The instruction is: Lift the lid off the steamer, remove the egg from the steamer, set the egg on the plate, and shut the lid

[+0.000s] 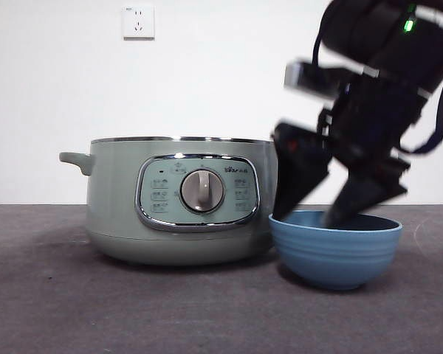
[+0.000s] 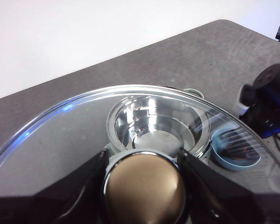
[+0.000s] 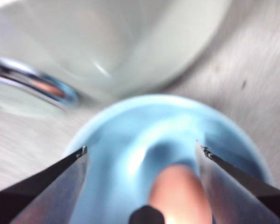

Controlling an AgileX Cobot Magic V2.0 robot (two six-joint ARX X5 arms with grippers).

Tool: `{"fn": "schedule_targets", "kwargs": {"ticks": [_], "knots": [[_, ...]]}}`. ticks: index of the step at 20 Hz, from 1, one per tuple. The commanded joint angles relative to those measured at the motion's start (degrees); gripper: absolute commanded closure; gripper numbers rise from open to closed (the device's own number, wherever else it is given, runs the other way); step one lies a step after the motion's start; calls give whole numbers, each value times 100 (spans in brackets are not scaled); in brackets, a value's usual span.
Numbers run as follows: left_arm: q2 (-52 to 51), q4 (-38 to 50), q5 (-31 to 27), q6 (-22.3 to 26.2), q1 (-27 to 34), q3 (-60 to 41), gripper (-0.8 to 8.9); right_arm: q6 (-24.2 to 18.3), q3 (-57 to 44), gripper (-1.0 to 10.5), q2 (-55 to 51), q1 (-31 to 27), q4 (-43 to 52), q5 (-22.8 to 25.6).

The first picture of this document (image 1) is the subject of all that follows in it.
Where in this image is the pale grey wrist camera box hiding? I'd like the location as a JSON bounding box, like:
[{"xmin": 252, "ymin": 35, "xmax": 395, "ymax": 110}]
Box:
[{"xmin": 283, "ymin": 60, "xmax": 352, "ymax": 100}]

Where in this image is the blue ribbed bowl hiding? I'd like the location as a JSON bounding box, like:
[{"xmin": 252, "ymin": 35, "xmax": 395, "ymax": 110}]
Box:
[{"xmin": 268, "ymin": 209, "xmax": 405, "ymax": 291}]

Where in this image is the white wall socket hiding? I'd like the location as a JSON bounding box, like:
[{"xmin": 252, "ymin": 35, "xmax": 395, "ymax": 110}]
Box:
[{"xmin": 122, "ymin": 5, "xmax": 157, "ymax": 41}]

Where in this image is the pale green electric steamer pot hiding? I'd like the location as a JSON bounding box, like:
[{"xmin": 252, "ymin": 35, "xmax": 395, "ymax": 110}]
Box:
[{"xmin": 58, "ymin": 135, "xmax": 281, "ymax": 267}]

